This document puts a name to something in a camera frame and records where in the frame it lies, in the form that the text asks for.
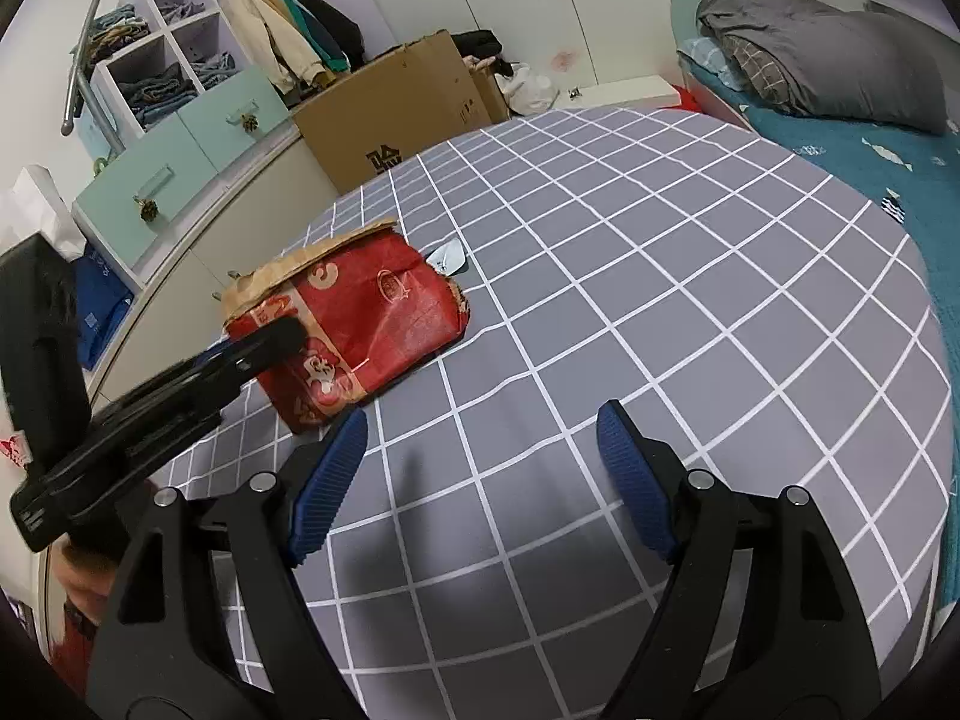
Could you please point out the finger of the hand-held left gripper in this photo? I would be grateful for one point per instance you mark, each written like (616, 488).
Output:
(259, 349)

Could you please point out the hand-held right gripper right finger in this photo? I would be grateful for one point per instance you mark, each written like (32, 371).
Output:
(630, 476)

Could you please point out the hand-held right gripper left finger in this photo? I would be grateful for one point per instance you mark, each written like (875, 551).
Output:
(330, 480)

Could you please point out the red paper bag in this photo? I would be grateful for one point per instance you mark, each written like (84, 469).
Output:
(375, 315)

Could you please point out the blue snack packet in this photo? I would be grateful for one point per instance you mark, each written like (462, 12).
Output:
(452, 259)

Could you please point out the person's left hand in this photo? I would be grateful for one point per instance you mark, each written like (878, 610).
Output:
(86, 574)

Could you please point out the blue shopping bag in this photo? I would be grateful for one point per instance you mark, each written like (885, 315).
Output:
(101, 307)

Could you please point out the white red printed bag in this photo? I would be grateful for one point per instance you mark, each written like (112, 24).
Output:
(15, 450)

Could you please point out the white curved cabinet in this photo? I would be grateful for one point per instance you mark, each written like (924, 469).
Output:
(210, 240)

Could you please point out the white plastic bag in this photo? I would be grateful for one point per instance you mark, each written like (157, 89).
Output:
(37, 202)

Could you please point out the grey checked tablecloth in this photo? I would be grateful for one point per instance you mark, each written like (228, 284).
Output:
(637, 277)

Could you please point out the mint green drawer cabinet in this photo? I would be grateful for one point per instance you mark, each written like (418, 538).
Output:
(187, 157)

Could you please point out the brown cardboard box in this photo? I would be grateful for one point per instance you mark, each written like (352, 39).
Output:
(397, 112)

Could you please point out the stack of folded clothes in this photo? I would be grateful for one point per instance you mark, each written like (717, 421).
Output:
(161, 86)

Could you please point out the green garment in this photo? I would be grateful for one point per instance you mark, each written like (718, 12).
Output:
(319, 37)

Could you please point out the cream jacket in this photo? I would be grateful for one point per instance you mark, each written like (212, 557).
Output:
(259, 30)

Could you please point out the metal pole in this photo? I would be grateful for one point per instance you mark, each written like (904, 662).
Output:
(94, 37)

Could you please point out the white cubby shelf unit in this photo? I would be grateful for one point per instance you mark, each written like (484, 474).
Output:
(180, 30)

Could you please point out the black garment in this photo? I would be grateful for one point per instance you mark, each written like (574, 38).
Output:
(334, 15)

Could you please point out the crumpled white bag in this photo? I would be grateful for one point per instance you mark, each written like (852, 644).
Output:
(529, 88)

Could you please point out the black cloth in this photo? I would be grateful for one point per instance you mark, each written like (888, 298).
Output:
(480, 45)

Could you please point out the teal printed bed sheet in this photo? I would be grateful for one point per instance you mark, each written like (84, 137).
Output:
(840, 157)

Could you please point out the small red object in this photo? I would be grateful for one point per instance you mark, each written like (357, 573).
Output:
(688, 97)

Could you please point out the white bedside ledge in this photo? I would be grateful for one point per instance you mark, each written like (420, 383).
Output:
(622, 90)

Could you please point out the grey quilt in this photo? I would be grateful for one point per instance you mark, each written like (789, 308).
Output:
(817, 52)

